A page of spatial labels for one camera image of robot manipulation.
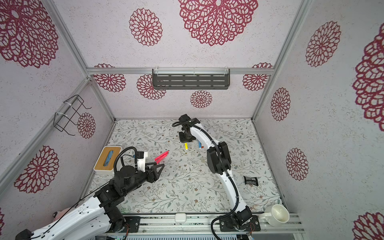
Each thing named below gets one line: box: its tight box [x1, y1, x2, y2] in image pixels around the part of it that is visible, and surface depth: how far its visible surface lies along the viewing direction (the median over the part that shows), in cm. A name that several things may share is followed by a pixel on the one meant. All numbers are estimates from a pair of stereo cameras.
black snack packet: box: [243, 176, 259, 186], surface depth 88 cm
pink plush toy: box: [53, 207, 73, 223], surface depth 73 cm
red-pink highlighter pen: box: [154, 150, 170, 165], surface depth 100 cm
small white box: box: [174, 212, 187, 223], surface depth 77 cm
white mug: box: [259, 204, 290, 227], surface depth 75 cm
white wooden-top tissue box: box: [93, 145, 122, 175], surface depth 94 cm
